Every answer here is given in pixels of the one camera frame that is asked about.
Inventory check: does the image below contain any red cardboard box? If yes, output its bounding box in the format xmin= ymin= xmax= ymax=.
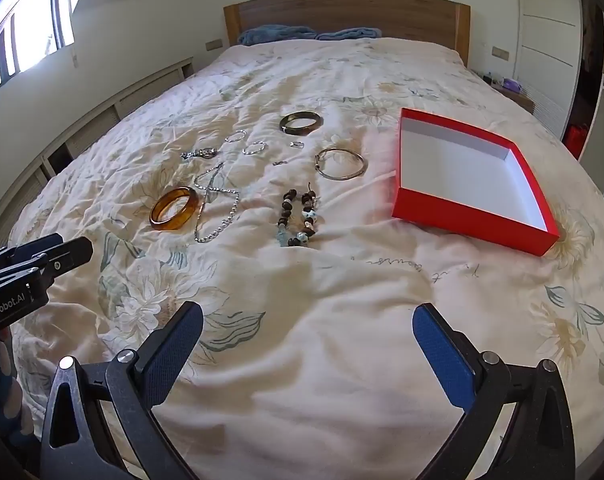
xmin=391 ymin=107 xmax=561 ymax=257

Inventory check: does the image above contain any wooden headboard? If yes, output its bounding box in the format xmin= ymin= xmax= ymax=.
xmin=223 ymin=0 xmax=471 ymax=68

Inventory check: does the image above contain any silver chain necklace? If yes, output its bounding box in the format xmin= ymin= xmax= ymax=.
xmin=193 ymin=162 xmax=240 ymax=245

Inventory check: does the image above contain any floral cream duvet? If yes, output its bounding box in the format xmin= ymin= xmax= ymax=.
xmin=7 ymin=37 xmax=604 ymax=480

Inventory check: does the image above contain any low white wall cabinet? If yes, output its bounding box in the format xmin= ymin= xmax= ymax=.
xmin=0 ymin=56 xmax=195 ymax=231

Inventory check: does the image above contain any window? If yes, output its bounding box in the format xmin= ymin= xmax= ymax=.
xmin=0 ymin=0 xmax=75 ymax=101

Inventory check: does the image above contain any red bag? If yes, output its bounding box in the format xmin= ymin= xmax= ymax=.
xmin=564 ymin=124 xmax=589 ymax=161

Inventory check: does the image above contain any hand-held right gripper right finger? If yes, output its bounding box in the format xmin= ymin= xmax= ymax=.
xmin=412 ymin=303 xmax=590 ymax=480

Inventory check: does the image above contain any brown bead bracelet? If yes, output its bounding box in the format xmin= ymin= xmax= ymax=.
xmin=273 ymin=182 xmax=319 ymax=249

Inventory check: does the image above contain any amber resin bangle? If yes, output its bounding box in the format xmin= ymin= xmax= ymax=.
xmin=149 ymin=186 xmax=201 ymax=232

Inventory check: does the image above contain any dark green stone bangle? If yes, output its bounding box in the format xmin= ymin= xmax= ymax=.
xmin=279 ymin=111 xmax=324 ymax=136

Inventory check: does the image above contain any person's left hand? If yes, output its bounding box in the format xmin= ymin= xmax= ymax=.
xmin=0 ymin=330 xmax=33 ymax=441

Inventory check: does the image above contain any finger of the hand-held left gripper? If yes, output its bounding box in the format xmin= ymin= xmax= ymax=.
xmin=46 ymin=237 xmax=94 ymax=281
xmin=9 ymin=233 xmax=64 ymax=261

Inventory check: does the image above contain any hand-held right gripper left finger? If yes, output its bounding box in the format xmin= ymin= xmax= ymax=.
xmin=37 ymin=301 xmax=205 ymax=480

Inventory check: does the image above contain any thin silver bangle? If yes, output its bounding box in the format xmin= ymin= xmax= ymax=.
xmin=315 ymin=147 xmax=368 ymax=181

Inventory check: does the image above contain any white wardrobe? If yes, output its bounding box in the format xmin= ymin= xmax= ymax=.
xmin=514 ymin=0 xmax=583 ymax=141

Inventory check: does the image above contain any wooden nightstand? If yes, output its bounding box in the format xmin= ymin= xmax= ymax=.
xmin=469 ymin=67 xmax=535 ymax=113

